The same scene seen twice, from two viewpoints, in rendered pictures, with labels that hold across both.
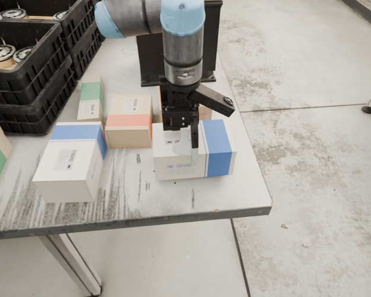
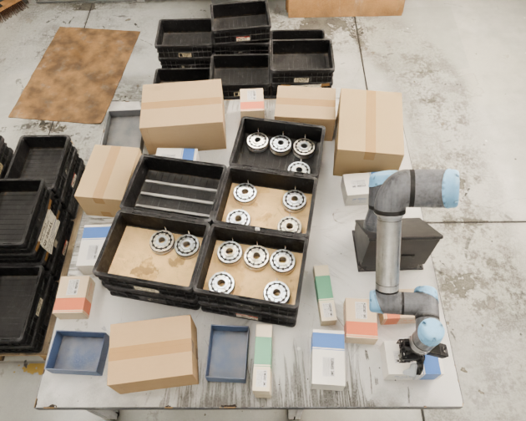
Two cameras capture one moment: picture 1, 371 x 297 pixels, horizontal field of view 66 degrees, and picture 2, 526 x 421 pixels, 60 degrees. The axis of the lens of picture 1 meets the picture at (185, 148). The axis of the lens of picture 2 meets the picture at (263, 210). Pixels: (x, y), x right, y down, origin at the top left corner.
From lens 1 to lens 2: 1.29 m
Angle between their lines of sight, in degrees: 12
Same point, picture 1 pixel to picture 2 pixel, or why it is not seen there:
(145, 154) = (371, 351)
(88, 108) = (327, 308)
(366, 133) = not seen: outside the picture
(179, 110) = (413, 357)
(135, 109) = (366, 317)
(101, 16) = (374, 307)
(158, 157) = (391, 373)
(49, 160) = (318, 367)
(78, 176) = (340, 382)
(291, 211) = (472, 355)
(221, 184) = (428, 384)
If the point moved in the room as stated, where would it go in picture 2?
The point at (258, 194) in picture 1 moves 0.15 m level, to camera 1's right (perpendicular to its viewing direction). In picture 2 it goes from (454, 395) to (496, 399)
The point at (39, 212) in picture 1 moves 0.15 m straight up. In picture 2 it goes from (308, 396) to (311, 388)
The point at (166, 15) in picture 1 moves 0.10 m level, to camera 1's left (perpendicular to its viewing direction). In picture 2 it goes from (423, 338) to (391, 335)
